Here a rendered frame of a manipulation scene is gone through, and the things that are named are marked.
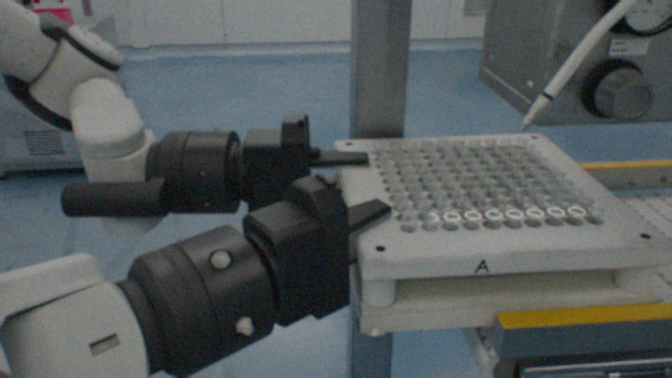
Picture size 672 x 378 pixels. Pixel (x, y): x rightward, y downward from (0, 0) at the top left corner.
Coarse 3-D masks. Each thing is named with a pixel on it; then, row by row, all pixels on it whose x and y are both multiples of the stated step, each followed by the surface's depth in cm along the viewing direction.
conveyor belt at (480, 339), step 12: (660, 192) 71; (636, 204) 68; (648, 204) 68; (660, 204) 68; (648, 216) 65; (660, 216) 65; (660, 228) 63; (660, 276) 55; (660, 288) 53; (660, 300) 51; (468, 336) 50; (480, 336) 48; (492, 336) 47; (480, 348) 48; (492, 348) 47; (480, 360) 47; (492, 360) 46; (492, 372) 47
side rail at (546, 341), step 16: (496, 320) 44; (640, 320) 43; (656, 320) 44; (496, 336) 44; (512, 336) 43; (528, 336) 43; (544, 336) 43; (560, 336) 43; (576, 336) 44; (592, 336) 44; (608, 336) 44; (624, 336) 44; (640, 336) 44; (656, 336) 44; (496, 352) 44; (512, 352) 44; (528, 352) 44; (544, 352) 44; (560, 352) 44; (576, 352) 44; (592, 352) 44
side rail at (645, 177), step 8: (640, 168) 69; (648, 168) 69; (656, 168) 69; (664, 168) 69; (592, 176) 69; (600, 176) 69; (608, 176) 69; (616, 176) 69; (624, 176) 69; (632, 176) 70; (640, 176) 70; (648, 176) 70; (656, 176) 70; (664, 176) 70; (608, 184) 70; (616, 184) 70; (624, 184) 70; (640, 184) 70; (648, 184) 70; (656, 184) 70; (664, 184) 70
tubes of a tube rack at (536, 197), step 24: (408, 168) 54; (432, 168) 55; (456, 168) 53; (480, 168) 54; (504, 168) 55; (528, 168) 54; (432, 192) 49; (456, 192) 49; (480, 192) 49; (504, 192) 49; (528, 192) 50; (552, 192) 50; (504, 216) 47
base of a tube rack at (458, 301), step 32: (352, 288) 49; (416, 288) 46; (448, 288) 46; (480, 288) 46; (512, 288) 46; (544, 288) 46; (576, 288) 46; (608, 288) 46; (384, 320) 44; (416, 320) 44; (448, 320) 44; (480, 320) 45
